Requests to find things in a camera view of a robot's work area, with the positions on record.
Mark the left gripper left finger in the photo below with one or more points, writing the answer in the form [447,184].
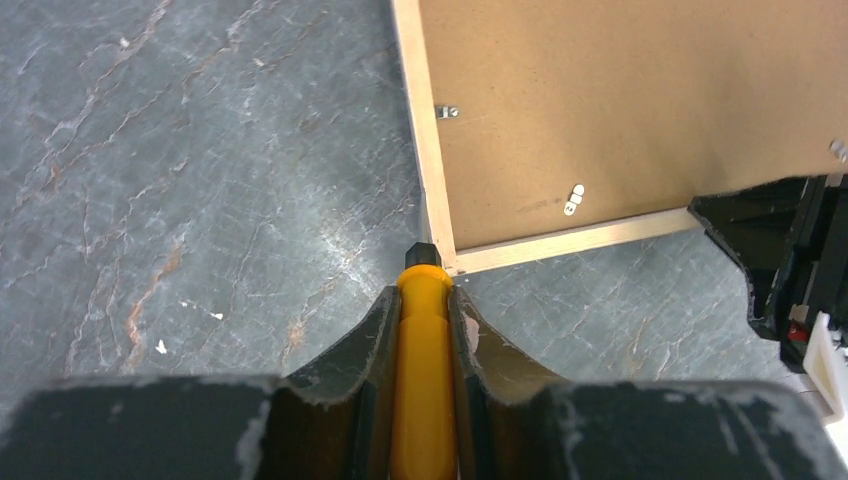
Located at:
[329,419]

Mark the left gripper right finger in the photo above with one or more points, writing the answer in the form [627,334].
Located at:
[517,419]

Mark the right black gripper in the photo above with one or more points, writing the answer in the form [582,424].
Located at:
[789,239]

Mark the white wooden picture frame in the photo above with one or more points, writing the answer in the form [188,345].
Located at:
[544,128]

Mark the orange handle screwdriver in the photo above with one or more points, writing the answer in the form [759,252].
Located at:
[424,431]

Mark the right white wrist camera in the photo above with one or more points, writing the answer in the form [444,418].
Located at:
[825,363]

